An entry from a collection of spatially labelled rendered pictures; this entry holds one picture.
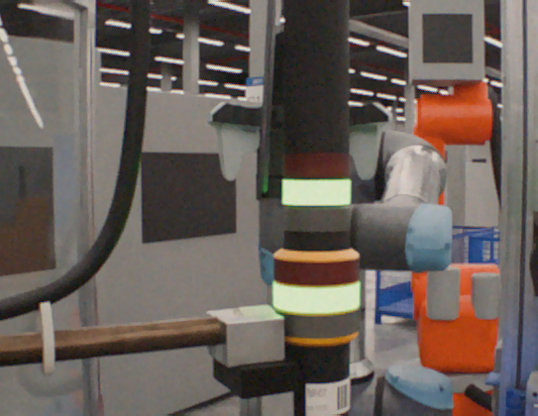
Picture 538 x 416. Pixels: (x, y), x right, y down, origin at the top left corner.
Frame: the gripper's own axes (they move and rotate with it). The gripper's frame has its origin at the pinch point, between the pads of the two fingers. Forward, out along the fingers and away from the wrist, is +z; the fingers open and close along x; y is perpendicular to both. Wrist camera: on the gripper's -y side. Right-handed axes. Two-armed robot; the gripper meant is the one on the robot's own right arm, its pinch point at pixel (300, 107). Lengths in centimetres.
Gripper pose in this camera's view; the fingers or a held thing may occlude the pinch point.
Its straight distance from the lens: 53.6
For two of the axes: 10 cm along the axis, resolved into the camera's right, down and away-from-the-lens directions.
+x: -10.0, 0.0, -0.6
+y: 0.0, 10.0, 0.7
